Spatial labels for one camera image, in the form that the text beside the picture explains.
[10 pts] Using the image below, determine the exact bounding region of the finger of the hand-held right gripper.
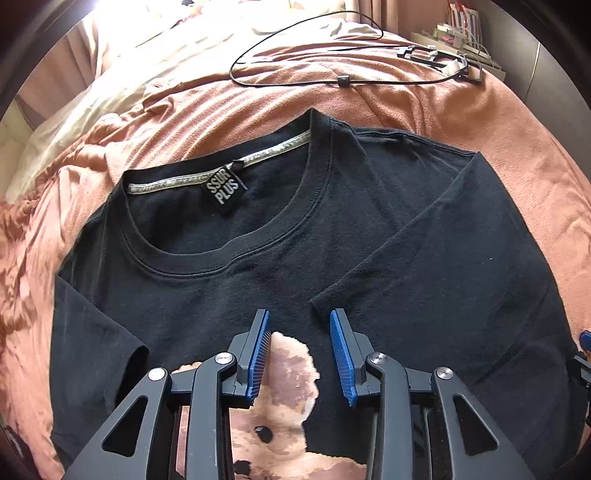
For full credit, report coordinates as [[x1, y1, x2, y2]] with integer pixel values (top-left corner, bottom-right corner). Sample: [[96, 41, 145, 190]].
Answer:
[[571, 330, 591, 428]]

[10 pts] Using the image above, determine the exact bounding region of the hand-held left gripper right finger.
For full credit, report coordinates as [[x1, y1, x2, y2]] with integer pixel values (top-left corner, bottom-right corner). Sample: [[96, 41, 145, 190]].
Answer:
[[329, 308, 536, 480]]

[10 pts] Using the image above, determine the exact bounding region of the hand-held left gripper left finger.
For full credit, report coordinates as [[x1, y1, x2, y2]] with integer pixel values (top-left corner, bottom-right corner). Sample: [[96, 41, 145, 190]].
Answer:
[[60, 308, 271, 480]]

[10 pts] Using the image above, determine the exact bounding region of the black bear print T-shirt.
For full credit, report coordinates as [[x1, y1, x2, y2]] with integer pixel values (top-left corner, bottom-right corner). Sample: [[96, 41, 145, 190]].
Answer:
[[48, 108, 585, 480]]

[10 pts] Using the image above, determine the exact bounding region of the orange fleece blanket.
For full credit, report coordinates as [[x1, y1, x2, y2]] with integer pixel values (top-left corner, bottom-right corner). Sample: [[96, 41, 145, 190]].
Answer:
[[0, 18, 591, 480]]

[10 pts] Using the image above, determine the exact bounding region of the grey wardrobe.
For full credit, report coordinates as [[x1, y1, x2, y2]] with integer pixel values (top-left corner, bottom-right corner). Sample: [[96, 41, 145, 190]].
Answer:
[[489, 0, 591, 176]]

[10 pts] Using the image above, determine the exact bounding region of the beige bed sheet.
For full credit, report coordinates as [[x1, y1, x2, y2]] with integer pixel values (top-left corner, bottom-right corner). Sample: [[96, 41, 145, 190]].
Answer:
[[7, 0, 259, 199]]

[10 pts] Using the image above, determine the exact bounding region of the cream padded headboard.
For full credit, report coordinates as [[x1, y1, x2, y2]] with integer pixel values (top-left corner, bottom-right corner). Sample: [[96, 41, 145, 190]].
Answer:
[[0, 104, 40, 197]]

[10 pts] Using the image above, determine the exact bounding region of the pink curtain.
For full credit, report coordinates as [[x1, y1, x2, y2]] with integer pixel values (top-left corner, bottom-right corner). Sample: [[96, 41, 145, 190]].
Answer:
[[16, 44, 81, 125], [314, 0, 446, 31]]

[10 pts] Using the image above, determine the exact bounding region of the striped gift bag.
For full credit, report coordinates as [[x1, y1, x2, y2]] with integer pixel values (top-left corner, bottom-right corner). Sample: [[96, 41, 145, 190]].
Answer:
[[447, 0, 485, 44]]

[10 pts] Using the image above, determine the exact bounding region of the thin black cable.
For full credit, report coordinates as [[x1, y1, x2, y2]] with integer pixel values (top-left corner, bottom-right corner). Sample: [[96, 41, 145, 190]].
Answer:
[[229, 9, 467, 89]]

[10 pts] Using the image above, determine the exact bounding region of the black frame device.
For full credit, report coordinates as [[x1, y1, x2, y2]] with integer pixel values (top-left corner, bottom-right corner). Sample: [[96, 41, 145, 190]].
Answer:
[[397, 44, 485, 85]]

